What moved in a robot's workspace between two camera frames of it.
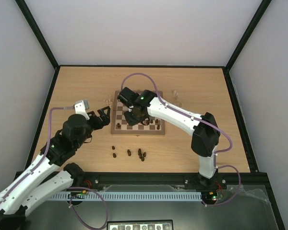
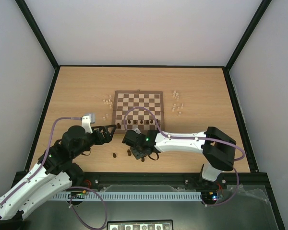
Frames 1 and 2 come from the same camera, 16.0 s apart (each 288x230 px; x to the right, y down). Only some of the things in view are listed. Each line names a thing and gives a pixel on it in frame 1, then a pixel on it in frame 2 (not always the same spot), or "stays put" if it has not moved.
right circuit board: (210, 196) stays put
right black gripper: (132, 119) → (138, 150)
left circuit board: (81, 193) stays put
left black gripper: (106, 120) → (108, 137)
